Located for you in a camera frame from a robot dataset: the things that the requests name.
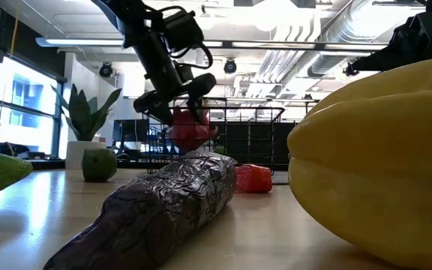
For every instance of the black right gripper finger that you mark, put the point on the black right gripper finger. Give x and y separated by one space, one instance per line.
388 63

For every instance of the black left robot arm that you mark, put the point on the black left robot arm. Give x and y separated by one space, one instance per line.
152 56

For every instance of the pink dragon fruit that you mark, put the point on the pink dragon fruit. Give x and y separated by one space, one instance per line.
189 133

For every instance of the grey round woven placemat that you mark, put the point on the grey round woven placemat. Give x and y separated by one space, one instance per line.
280 178

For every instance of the black cabinet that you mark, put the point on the black cabinet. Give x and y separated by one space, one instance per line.
246 142

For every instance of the purple eggplant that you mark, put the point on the purple eggplant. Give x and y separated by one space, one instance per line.
156 210

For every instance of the bright red long pepper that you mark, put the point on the bright red long pepper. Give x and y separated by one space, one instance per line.
253 179

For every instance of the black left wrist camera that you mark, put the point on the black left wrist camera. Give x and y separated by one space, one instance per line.
184 30

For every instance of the black ceiling spotlight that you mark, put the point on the black ceiling spotlight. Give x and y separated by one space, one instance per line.
106 70
230 66

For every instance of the silver ventilation duct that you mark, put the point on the silver ventilation duct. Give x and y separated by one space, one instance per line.
351 33

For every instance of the yellow starfruit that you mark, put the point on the yellow starfruit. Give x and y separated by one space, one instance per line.
381 157

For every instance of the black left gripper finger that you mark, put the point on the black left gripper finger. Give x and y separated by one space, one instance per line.
197 110
164 115

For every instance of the black aluminium table frame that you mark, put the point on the black aluminium table frame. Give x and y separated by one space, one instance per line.
51 164

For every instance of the green snake plant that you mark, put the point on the green snake plant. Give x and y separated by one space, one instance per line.
84 120

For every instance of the green avocado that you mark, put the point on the green avocado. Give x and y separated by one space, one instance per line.
98 165

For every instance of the white plant pot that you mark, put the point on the white plant pot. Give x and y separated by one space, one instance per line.
76 155

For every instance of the dark bag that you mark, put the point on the dark bag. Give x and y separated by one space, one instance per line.
9 150

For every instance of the large window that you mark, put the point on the large window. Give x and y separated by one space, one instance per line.
24 97

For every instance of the black computer monitor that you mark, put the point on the black computer monitor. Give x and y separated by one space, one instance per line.
129 130

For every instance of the long ceiling light bar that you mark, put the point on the long ceiling light bar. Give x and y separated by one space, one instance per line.
81 42

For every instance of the black ceiling camera cluster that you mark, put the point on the black ceiling camera cluster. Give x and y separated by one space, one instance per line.
349 69

